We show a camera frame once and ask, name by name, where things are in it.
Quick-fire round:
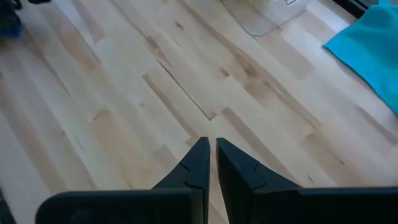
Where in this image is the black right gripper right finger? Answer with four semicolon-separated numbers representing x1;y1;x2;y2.
216;138;398;224

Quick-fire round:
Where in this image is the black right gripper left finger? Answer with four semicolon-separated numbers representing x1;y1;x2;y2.
35;136;211;224

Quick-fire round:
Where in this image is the dark blue microfiber towel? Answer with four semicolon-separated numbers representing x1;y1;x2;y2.
0;24;23;40

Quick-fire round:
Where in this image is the teal microfiber towel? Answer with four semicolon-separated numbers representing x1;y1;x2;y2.
322;0;398;115

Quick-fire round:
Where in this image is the clear plastic bin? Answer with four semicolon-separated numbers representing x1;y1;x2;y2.
220;0;312;37

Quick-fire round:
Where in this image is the black aluminium table frame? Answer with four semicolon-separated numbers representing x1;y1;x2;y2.
331;0;379;19

